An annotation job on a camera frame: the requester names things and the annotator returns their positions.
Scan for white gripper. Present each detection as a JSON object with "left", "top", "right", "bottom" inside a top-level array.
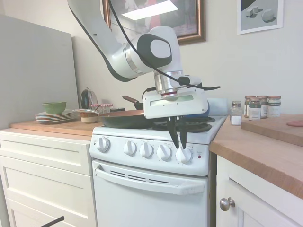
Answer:
[{"left": 143, "top": 87, "right": 209, "bottom": 149}]

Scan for white stove knob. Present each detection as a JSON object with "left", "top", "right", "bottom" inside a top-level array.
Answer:
[
  {"left": 175, "top": 146, "right": 193, "bottom": 164},
  {"left": 124, "top": 140, "right": 137, "bottom": 157},
  {"left": 156, "top": 144, "right": 172, "bottom": 162},
  {"left": 139, "top": 141, "right": 154, "bottom": 158}
]

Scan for white electric stove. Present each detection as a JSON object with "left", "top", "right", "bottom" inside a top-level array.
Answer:
[{"left": 89, "top": 98, "right": 229, "bottom": 227}]

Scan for large black coil burner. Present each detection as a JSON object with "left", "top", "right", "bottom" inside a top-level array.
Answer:
[{"left": 152, "top": 120, "right": 213, "bottom": 132}]

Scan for small black coil burner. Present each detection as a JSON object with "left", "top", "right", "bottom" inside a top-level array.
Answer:
[{"left": 184, "top": 115, "right": 216, "bottom": 123}]

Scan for copper frying pan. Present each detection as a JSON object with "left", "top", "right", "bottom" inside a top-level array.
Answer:
[{"left": 97, "top": 109, "right": 154, "bottom": 130}]

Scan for glass salt shaker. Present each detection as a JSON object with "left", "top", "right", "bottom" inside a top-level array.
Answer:
[{"left": 230, "top": 101, "right": 243, "bottom": 125}]

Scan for spice jar copper lid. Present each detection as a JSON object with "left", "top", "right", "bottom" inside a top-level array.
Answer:
[
  {"left": 257, "top": 95, "right": 269, "bottom": 118},
  {"left": 248, "top": 97, "right": 262, "bottom": 121},
  {"left": 244, "top": 95, "right": 256, "bottom": 118}
]

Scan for white oven temperature knob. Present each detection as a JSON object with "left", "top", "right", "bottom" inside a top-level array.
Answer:
[{"left": 97, "top": 136, "right": 111, "bottom": 152}]

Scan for metal cabinet knob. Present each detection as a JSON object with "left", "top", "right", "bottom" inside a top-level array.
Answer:
[{"left": 219, "top": 197, "right": 236, "bottom": 212}]

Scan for brown striped small bowl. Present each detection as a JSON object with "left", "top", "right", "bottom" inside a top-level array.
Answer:
[{"left": 80, "top": 112, "right": 99, "bottom": 123}]

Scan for thick wooden cutting board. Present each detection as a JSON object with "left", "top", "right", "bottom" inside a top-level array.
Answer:
[{"left": 241, "top": 113, "right": 303, "bottom": 147}]

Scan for small white saucer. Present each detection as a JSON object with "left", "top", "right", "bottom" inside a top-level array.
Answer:
[{"left": 72, "top": 108, "right": 101, "bottom": 116}]

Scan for round black metal object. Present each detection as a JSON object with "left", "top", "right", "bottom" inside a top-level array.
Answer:
[{"left": 80, "top": 86, "right": 98, "bottom": 110}]

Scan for spice jar white contents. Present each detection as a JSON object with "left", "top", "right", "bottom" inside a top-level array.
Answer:
[{"left": 267, "top": 95, "right": 282, "bottom": 118}]

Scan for pale dinner plate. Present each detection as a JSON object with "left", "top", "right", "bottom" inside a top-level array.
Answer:
[
  {"left": 35, "top": 109, "right": 79, "bottom": 117},
  {"left": 35, "top": 117, "right": 76, "bottom": 122},
  {"left": 35, "top": 114, "right": 78, "bottom": 120},
  {"left": 36, "top": 119, "right": 75, "bottom": 124}
]

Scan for white door cabinet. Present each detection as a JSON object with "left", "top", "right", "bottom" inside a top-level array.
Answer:
[{"left": 215, "top": 155, "right": 303, "bottom": 227}]

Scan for gold framed painting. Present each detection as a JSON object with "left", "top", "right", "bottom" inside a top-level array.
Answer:
[{"left": 102, "top": 0, "right": 206, "bottom": 46}]

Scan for green bowl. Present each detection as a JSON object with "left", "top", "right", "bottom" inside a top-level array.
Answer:
[{"left": 42, "top": 101, "right": 67, "bottom": 114}]

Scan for white drawer cabinet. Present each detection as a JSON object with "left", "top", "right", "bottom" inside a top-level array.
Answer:
[{"left": 0, "top": 131, "right": 98, "bottom": 227}]

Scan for grey art print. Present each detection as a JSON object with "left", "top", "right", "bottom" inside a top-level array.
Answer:
[{"left": 236, "top": 0, "right": 284, "bottom": 35}]

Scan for blue kettle black handle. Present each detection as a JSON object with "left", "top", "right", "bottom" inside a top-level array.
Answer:
[{"left": 187, "top": 98, "right": 211, "bottom": 118}]

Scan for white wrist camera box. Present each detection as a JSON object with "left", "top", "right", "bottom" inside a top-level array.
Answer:
[{"left": 178, "top": 75, "right": 202, "bottom": 87}]

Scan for black wok wooden handle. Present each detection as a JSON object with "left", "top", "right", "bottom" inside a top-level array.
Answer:
[{"left": 121, "top": 95, "right": 145, "bottom": 111}]

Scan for white oven door handle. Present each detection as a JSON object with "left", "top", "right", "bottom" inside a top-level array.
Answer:
[{"left": 94, "top": 164, "right": 205, "bottom": 196}]

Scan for thick black cable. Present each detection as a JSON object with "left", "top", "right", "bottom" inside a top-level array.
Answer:
[{"left": 67, "top": 0, "right": 133, "bottom": 83}]

